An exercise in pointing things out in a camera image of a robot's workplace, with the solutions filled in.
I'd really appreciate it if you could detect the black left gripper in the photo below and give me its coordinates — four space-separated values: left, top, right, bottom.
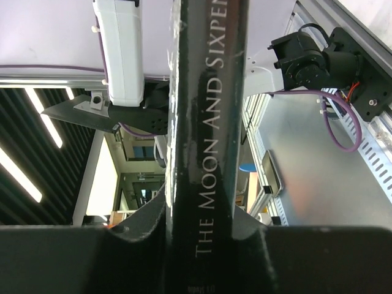
42 81 169 135

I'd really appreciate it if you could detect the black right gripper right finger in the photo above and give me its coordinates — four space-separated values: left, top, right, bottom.
231 208 391 293

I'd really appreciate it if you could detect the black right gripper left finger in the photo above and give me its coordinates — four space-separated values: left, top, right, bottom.
1 189 170 293

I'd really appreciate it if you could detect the dark Moon and Sixpence book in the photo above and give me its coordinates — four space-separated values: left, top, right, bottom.
164 1 249 293

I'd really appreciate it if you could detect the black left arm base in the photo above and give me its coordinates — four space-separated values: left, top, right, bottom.
269 24 391 122

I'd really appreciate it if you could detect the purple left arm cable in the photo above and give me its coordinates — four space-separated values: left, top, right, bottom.
0 15 157 138

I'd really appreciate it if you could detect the aluminium frame rail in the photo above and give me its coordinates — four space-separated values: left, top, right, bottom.
292 1 391 146

